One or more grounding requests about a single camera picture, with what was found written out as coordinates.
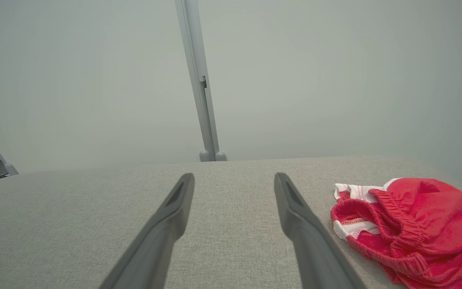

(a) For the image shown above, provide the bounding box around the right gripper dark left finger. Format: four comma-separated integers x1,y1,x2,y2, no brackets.
99,173,196,289

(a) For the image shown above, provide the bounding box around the red shorts white stripe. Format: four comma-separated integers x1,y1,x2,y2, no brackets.
330,178,462,289

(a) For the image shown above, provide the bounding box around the grey partition post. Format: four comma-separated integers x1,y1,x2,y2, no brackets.
175,0,227,162

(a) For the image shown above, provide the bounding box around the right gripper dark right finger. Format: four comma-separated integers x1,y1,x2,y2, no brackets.
274,172,366,289

